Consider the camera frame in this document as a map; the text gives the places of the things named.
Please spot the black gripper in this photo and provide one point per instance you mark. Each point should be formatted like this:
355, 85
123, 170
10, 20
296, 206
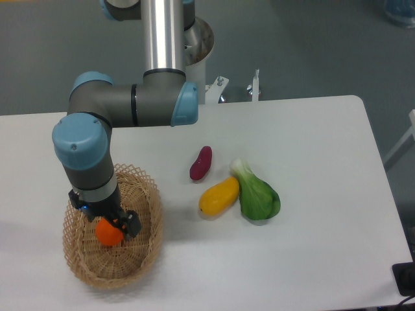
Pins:
109, 208

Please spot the orange fruit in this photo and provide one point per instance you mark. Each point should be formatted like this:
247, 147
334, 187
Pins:
107, 234

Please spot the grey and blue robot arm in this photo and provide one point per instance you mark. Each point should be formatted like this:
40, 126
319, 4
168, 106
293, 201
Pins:
174, 38

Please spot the woven wicker basket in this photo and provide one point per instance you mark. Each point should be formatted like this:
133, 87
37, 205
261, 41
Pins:
108, 267

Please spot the yellow mango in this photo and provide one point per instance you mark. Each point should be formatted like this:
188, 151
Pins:
219, 197

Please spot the purple sweet potato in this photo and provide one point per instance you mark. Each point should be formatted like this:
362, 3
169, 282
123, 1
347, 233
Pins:
202, 164

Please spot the green bok choy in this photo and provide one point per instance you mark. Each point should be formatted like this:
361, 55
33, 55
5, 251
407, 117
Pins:
258, 200

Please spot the black device at table corner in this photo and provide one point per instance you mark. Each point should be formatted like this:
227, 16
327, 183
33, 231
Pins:
404, 277

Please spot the blue object in background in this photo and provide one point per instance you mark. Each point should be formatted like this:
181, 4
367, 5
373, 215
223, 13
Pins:
400, 12

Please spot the white metal bracket with bolt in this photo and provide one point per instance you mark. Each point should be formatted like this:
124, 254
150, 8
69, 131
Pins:
253, 90

